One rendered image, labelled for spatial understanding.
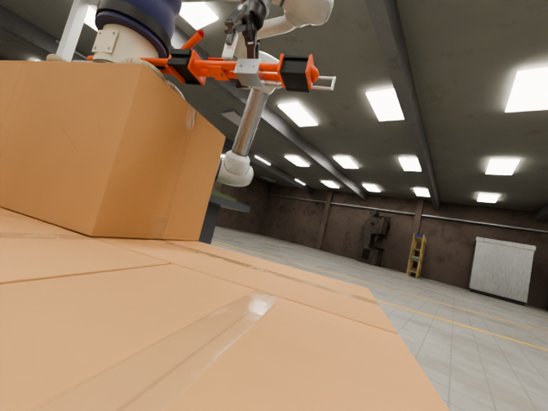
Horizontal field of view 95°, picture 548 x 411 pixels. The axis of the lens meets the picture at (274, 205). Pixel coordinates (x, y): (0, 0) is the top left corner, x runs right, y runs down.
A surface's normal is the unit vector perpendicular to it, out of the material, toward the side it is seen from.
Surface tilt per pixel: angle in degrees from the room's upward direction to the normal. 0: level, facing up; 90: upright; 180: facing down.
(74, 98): 90
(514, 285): 90
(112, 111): 90
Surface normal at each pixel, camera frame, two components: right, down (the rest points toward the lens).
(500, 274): -0.57, -0.21
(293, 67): -0.26, -0.15
